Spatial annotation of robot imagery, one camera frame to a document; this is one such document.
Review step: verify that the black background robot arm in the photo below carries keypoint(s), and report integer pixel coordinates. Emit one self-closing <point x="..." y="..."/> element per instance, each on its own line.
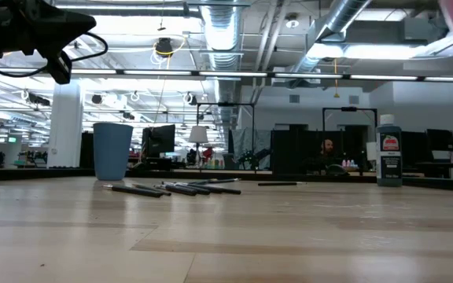
<point x="254" y="157"/>

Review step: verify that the black monitor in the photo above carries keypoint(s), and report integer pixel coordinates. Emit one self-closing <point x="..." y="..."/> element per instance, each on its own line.
<point x="159" y="140"/>
<point x="440" y="140"/>

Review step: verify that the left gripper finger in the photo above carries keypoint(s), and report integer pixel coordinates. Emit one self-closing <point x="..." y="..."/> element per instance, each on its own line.
<point x="57" y="41"/>
<point x="61" y="21"/>

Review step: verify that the black gantry frame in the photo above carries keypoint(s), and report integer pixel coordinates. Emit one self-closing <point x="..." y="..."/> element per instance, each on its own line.
<point x="348" y="109"/>
<point x="226" y="104"/>

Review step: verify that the black paint bottle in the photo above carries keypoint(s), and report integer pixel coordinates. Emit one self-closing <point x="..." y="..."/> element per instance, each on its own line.
<point x="389" y="165"/>

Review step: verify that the white table lamp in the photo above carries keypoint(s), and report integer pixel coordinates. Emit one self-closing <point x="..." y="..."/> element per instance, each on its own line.
<point x="198" y="134"/>

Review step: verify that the silver ventilation duct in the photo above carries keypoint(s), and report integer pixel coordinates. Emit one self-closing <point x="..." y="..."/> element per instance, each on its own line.
<point x="222" y="35"/>
<point x="344" y="13"/>

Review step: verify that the person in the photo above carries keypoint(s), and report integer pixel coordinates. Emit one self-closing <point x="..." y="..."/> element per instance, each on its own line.
<point x="327" y="149"/>

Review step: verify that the thin black paintbrush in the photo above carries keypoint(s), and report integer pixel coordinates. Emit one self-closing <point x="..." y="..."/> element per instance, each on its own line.
<point x="203" y="182"/>

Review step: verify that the thin paintbrush light tip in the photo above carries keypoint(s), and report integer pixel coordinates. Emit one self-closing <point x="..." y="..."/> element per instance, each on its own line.
<point x="281" y="183"/>

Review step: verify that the large black paintbrush silver ferrule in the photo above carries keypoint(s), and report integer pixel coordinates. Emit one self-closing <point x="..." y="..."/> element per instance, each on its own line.
<point x="228" y="180"/>

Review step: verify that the black partition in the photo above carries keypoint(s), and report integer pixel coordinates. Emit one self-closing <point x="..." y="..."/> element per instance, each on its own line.
<point x="289" y="151"/>

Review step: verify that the blue plastic cup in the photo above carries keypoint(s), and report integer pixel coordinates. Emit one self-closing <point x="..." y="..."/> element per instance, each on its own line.
<point x="112" y="153"/>

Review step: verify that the ceiling light rail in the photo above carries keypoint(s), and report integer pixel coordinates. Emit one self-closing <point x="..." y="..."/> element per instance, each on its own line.
<point x="230" y="74"/>

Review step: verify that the white pillar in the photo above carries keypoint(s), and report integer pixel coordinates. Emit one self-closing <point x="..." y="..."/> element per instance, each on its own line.
<point x="65" y="126"/>

